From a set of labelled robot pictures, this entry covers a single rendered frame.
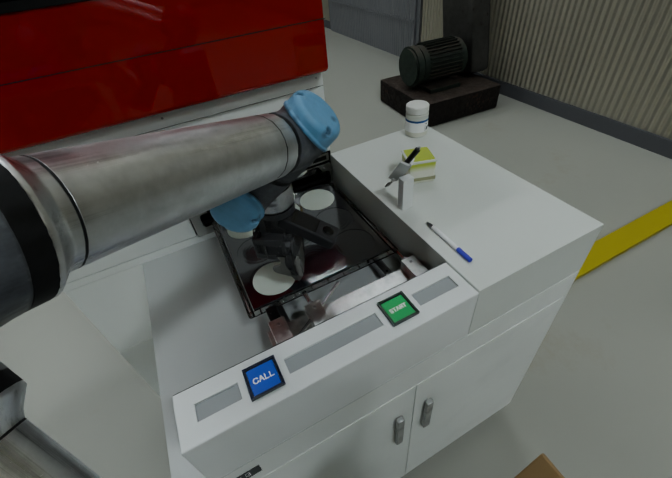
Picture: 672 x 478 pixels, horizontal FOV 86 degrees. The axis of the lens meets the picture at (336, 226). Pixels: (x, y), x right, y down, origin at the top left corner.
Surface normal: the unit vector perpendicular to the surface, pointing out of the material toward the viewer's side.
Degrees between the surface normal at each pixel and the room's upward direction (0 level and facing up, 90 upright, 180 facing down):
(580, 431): 0
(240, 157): 72
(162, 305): 0
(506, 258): 0
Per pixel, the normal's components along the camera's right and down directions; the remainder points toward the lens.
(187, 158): 0.74, -0.39
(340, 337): -0.08, -0.76
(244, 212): -0.15, 0.66
